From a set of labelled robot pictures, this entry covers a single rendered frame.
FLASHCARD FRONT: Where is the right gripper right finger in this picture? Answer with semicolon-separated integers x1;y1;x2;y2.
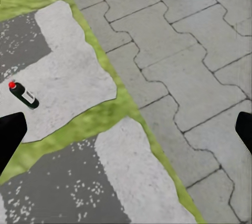
235;111;252;154

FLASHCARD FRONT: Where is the pesticide atomizer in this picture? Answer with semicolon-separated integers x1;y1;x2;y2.
8;81;39;110

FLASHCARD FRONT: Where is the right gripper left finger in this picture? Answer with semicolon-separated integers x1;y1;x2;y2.
0;111;27;174

